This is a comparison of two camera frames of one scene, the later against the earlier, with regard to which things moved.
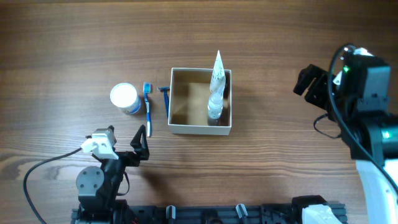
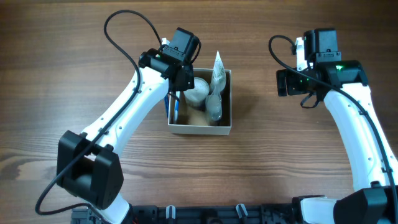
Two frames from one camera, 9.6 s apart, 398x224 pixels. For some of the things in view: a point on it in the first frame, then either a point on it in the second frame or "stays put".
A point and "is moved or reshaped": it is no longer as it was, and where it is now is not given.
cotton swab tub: [125, 96] is moved or reshaped
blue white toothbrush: [147, 89] -> [176, 105]
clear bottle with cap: [215, 108] stays put
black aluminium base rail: [240, 214] stays put
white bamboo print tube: [218, 78] stays put
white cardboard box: [189, 94] stays put
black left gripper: [133, 159] -> [189, 81]
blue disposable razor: [165, 89] stays put
